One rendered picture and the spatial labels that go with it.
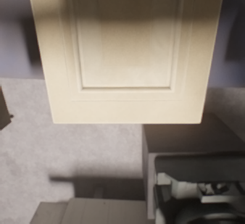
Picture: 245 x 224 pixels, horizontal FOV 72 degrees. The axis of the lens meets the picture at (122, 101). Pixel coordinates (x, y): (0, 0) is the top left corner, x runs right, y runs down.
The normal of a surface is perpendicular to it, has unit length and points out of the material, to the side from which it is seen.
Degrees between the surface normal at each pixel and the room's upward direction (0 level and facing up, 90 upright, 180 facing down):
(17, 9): 0
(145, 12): 0
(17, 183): 0
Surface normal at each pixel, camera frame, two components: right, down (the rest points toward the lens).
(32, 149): -0.02, 0.38
